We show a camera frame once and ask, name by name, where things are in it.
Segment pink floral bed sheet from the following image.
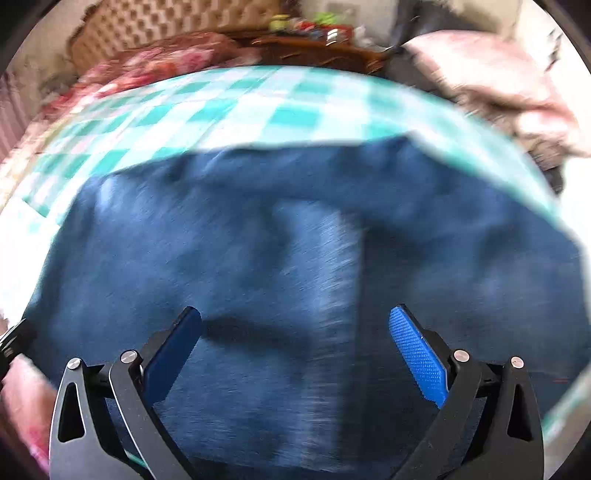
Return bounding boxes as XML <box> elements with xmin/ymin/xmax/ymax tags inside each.
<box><xmin>0</xmin><ymin>111</ymin><xmax>61</xmax><ymax>474</ymax></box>

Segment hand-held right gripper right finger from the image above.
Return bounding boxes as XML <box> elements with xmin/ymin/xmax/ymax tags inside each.
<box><xmin>388</xmin><ymin>304</ymin><xmax>546</xmax><ymax>480</ymax></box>

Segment dark cloth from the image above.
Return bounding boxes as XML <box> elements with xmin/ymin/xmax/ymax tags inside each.
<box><xmin>383</xmin><ymin>0</ymin><xmax>467</xmax><ymax>49</ymax></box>

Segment red floral quilt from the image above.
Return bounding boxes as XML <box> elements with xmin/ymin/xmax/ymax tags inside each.
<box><xmin>41</xmin><ymin>32</ymin><xmax>259</xmax><ymax>116</ymax></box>

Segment tan tufted headboard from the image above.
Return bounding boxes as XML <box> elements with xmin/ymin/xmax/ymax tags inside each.
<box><xmin>69</xmin><ymin>0</ymin><xmax>301</xmax><ymax>75</ymax></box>

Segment pink fluffy cushion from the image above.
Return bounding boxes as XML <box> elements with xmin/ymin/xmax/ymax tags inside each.
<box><xmin>402</xmin><ymin>30</ymin><xmax>591</xmax><ymax>158</ymax></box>

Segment blue denim pants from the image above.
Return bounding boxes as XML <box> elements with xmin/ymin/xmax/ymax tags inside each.
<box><xmin>23</xmin><ymin>134</ymin><xmax>585</xmax><ymax>480</ymax></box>

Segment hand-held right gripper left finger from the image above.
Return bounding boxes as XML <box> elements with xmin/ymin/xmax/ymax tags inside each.
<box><xmin>48</xmin><ymin>306</ymin><xmax>204</xmax><ymax>480</ymax></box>

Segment teal checked table cloth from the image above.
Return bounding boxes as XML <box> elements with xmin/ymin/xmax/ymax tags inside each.
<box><xmin>18</xmin><ymin>65</ymin><xmax>591</xmax><ymax>444</ymax></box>

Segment dark wooden nightstand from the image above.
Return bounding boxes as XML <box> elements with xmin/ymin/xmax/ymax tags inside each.
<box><xmin>217</xmin><ymin>28</ymin><xmax>393</xmax><ymax>77</ymax></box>

